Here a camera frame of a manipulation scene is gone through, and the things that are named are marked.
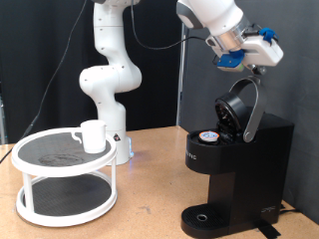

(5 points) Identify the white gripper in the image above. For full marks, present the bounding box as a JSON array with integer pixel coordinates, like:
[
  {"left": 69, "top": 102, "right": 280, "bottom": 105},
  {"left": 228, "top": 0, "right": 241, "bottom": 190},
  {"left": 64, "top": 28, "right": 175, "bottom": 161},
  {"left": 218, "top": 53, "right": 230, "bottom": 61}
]
[{"left": 243, "top": 33, "right": 285, "bottom": 77}]

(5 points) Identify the white two-tier turntable stand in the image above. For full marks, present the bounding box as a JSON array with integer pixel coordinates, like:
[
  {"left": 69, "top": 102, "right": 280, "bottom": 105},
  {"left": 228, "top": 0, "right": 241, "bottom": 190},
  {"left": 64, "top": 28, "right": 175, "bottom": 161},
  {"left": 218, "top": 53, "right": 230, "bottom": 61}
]
[{"left": 10, "top": 126, "right": 119, "bottom": 229}]

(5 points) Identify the black Keurig coffee machine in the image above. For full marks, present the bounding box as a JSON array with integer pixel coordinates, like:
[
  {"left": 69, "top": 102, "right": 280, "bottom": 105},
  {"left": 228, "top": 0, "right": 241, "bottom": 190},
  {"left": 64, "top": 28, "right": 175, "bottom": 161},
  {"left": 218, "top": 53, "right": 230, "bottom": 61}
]
[{"left": 180, "top": 75, "right": 295, "bottom": 239}]

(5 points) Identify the white coffee pod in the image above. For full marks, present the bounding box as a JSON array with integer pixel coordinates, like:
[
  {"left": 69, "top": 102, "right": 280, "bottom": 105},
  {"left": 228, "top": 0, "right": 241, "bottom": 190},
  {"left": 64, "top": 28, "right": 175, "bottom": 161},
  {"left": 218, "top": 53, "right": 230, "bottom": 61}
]
[{"left": 197, "top": 129, "right": 221, "bottom": 144}]

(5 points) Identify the blue cable clip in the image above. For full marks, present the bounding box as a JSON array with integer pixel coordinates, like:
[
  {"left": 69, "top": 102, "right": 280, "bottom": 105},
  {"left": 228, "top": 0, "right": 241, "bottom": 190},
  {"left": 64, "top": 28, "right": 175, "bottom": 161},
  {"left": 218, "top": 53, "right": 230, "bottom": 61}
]
[{"left": 258, "top": 27, "right": 280, "bottom": 45}]

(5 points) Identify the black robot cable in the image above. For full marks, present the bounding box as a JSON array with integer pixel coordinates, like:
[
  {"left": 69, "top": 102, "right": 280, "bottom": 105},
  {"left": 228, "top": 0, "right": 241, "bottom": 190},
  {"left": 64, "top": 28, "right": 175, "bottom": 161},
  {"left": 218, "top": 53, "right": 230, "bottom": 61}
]
[{"left": 0, "top": 0, "right": 215, "bottom": 164}]

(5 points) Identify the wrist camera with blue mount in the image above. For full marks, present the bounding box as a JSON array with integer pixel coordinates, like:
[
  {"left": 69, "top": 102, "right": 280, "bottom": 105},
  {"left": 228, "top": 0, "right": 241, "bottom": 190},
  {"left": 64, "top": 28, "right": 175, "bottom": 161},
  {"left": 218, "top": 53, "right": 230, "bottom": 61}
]
[{"left": 212, "top": 49, "right": 247, "bottom": 74}]

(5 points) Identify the black tape strip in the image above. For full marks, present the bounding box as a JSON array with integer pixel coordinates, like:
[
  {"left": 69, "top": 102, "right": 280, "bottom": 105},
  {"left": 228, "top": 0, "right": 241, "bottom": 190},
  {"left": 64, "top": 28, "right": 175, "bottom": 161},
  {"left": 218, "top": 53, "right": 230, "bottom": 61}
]
[{"left": 254, "top": 223, "right": 282, "bottom": 239}]

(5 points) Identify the white ceramic mug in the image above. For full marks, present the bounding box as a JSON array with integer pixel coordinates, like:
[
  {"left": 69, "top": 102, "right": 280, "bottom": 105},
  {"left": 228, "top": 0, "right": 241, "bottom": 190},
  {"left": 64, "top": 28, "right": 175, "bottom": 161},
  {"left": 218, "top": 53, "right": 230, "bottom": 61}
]
[{"left": 70, "top": 119, "right": 108, "bottom": 155}]

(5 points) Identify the black power cord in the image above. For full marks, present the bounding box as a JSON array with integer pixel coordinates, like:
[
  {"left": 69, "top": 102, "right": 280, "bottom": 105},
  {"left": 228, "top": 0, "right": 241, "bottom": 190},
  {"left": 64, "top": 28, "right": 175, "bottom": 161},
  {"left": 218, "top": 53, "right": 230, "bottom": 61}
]
[{"left": 278, "top": 202, "right": 302, "bottom": 215}]

